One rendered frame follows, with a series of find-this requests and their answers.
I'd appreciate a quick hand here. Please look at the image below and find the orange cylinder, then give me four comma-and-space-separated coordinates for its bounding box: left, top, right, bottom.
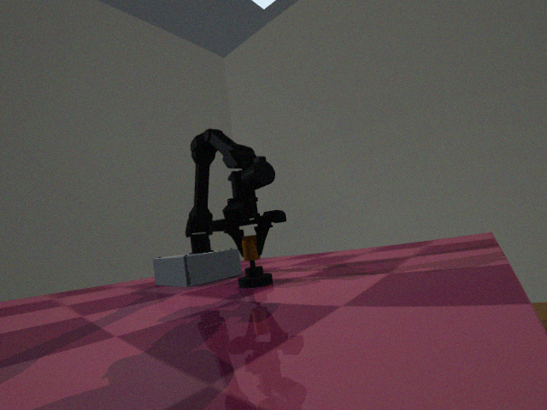
241, 235, 261, 261

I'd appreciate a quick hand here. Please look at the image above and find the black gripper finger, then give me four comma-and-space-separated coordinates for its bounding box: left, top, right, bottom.
254, 225, 273, 255
224, 230, 244, 257

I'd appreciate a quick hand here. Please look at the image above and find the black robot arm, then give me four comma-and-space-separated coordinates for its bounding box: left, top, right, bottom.
185, 129, 275, 255

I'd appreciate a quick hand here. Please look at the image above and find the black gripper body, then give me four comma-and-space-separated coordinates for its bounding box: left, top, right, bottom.
210, 192, 286, 232

